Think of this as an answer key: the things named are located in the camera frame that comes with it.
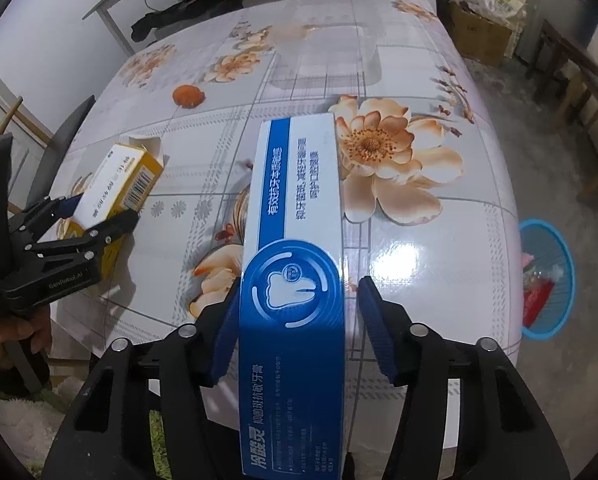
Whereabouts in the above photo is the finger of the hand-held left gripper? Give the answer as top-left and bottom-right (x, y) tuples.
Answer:
(9, 192), (87, 246)
(26, 210), (140, 273)

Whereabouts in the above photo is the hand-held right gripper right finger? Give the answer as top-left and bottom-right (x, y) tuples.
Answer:
(356, 275), (572, 480)

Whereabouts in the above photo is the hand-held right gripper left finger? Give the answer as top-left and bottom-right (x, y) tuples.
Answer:
(41, 272), (245, 480)

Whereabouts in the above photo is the yellow medicine box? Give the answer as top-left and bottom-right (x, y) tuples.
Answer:
(59, 135), (166, 281)

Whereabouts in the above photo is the blue toothpaste box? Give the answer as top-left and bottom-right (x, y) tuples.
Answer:
(239, 114), (347, 476)

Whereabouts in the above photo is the blue plastic waste basket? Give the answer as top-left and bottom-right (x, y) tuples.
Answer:
(518, 219), (576, 341)

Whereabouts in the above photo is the grey seat chair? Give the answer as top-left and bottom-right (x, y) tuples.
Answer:
(0, 95), (97, 216)

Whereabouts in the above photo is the fuzzy green white garment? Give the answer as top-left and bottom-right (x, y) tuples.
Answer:
(0, 372), (155, 480)

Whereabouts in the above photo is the orange peel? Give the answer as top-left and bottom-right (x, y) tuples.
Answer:
(172, 85), (206, 107)

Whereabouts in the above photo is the red crumpled packet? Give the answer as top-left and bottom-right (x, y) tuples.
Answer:
(522, 280), (555, 328)

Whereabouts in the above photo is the grey shelf table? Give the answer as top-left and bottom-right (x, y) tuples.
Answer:
(81, 0), (330, 53)

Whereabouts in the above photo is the black bag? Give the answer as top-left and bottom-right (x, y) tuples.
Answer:
(130, 0), (227, 43)

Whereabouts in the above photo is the clear plastic container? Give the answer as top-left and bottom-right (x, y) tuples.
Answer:
(271, 2), (384, 91)

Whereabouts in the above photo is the cardboard box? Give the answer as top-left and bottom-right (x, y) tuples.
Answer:
(446, 0), (514, 66)

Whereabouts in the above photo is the dark wooden stool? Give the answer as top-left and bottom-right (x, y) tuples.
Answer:
(526, 19), (598, 111)

